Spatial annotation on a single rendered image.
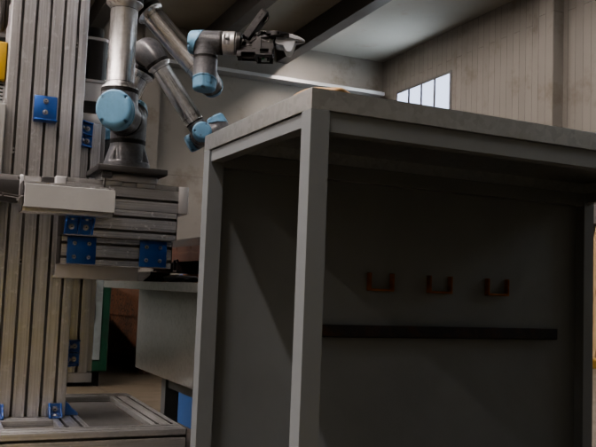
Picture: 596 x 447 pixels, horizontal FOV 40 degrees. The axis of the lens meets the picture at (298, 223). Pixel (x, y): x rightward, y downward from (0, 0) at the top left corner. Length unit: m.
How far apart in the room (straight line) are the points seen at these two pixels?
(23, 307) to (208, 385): 0.93
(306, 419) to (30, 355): 1.45
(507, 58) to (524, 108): 0.90
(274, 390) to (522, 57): 10.36
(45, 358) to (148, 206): 0.60
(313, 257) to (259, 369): 0.67
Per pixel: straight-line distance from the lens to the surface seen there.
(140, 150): 2.69
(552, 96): 11.30
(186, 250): 3.23
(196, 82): 2.57
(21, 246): 2.80
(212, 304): 2.03
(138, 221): 2.65
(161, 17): 2.78
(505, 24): 12.67
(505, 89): 12.37
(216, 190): 2.04
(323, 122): 1.54
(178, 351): 3.15
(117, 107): 2.56
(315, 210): 1.51
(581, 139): 1.94
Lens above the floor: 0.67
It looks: 5 degrees up
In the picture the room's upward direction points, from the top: 2 degrees clockwise
